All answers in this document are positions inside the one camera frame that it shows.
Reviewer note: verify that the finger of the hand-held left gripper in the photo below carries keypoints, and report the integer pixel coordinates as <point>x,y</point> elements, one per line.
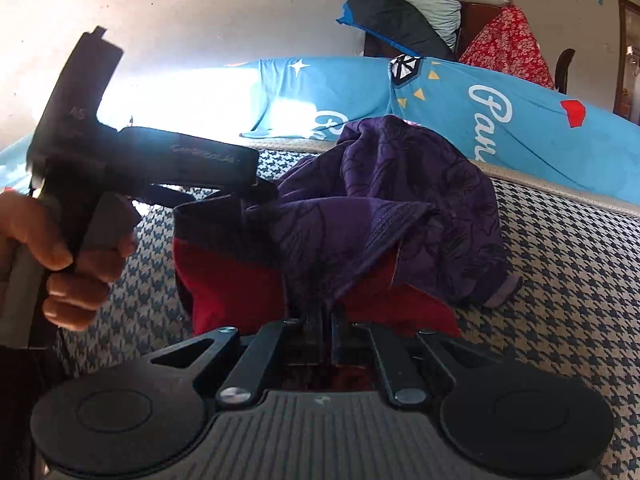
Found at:
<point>240,195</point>

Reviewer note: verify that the blue printed blanket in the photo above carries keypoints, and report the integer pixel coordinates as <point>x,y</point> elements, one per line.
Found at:
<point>350,85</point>

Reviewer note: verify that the dark wooden chair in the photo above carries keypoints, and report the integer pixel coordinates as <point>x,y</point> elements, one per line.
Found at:
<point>565,67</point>

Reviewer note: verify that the houndstooth bed mat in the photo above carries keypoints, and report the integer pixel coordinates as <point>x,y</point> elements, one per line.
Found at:
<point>575,270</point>

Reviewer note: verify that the red floral cloth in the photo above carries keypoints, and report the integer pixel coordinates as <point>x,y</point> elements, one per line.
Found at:
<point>505,45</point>

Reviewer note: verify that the dark jacket with blue trim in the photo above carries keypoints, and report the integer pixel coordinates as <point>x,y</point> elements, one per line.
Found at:
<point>395,20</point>

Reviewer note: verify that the purple floral shirt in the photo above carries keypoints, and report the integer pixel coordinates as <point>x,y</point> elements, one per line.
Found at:
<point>390,200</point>

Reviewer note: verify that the person's left hand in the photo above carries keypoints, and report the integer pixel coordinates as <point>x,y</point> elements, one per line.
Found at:
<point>30,230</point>

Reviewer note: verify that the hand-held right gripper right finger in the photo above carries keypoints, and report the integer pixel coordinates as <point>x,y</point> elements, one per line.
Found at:
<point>340,340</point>

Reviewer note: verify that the pale green pillow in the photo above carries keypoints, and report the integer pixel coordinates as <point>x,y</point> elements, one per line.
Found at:
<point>440,10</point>

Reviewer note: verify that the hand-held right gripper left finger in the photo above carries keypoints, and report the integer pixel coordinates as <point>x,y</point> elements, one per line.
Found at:
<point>312,330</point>

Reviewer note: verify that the wooden door frame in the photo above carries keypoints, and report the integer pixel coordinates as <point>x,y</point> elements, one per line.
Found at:
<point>621,60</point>

